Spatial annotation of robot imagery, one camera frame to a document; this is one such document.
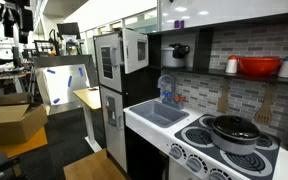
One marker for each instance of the grey toy sink basin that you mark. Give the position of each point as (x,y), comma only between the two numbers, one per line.
(159,114)

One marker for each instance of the white freezer door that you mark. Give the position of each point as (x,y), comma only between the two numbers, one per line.
(108,56)

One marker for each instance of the cardboard box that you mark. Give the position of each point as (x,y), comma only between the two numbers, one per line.
(20,118)

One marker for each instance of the metal cabinet with blue tape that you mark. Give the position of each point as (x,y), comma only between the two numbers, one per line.
(59,76)

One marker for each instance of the white lower fridge door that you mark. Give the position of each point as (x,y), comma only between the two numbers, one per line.
(113,117)

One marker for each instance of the wooden toy fork spatula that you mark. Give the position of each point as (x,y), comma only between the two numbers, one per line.
(264,114)

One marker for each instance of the orange top white shaker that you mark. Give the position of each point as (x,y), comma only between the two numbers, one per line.
(232,63)

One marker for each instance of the black lidded toy pot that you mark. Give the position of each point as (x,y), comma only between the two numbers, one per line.
(234,134)

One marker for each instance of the grey toy faucet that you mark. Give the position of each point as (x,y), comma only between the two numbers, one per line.
(169,97)

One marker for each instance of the wooden top desk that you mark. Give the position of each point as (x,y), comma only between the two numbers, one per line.
(90,98)

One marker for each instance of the red toy bowl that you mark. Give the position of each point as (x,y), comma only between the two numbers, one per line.
(258,66)

